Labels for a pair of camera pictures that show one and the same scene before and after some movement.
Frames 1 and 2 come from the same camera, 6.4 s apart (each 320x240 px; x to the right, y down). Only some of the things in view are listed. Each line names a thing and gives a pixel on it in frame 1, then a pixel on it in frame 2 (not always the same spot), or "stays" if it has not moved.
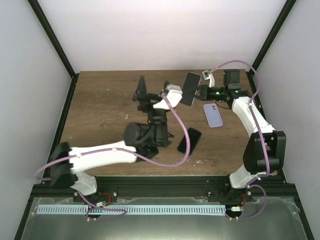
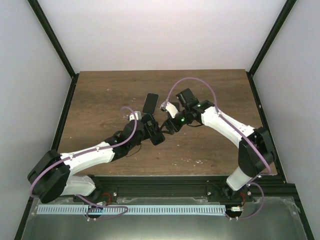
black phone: (190, 85) -> (178, 105)
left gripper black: (141, 93) -> (153, 130)
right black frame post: (286, 10) stays
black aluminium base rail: (165, 186) stays
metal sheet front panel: (281, 220) stays
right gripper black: (203, 94) -> (176, 127)
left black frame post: (39, 13) stays
